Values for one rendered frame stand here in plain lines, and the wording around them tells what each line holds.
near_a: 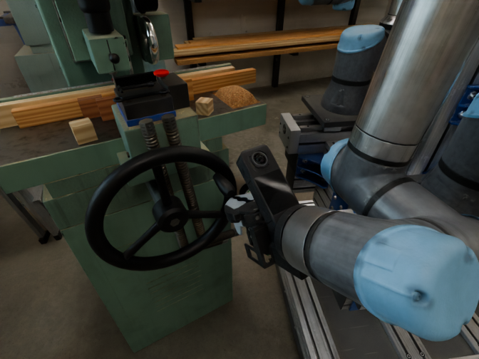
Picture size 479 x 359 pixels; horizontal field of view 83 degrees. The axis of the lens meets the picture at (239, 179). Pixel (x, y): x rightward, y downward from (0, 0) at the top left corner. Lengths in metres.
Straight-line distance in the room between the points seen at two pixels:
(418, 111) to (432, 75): 0.03
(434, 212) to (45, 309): 1.49
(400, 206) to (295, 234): 0.12
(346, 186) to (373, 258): 0.16
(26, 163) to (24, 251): 1.25
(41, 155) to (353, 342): 1.03
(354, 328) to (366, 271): 0.91
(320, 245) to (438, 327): 0.10
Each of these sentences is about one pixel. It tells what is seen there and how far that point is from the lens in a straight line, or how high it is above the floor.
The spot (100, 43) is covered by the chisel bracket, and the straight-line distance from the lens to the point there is 0.69.
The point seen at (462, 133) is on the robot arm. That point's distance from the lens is 0.57.
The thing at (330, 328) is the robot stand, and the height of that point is 0.21.
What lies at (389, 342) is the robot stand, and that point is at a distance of 1.16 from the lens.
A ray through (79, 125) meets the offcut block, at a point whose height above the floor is 0.94.
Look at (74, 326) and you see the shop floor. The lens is 1.47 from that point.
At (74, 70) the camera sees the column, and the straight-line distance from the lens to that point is 0.94.
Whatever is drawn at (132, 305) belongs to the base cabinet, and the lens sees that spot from 1.04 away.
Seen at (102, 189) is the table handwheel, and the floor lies 0.92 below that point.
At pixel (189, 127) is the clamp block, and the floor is 0.94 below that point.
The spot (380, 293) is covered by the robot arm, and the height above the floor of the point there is 1.01.
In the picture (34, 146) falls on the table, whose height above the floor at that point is 0.90.
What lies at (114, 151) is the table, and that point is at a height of 0.87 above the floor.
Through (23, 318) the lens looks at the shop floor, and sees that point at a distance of 1.60.
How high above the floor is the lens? 1.19
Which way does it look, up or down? 38 degrees down
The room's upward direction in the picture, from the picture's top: straight up
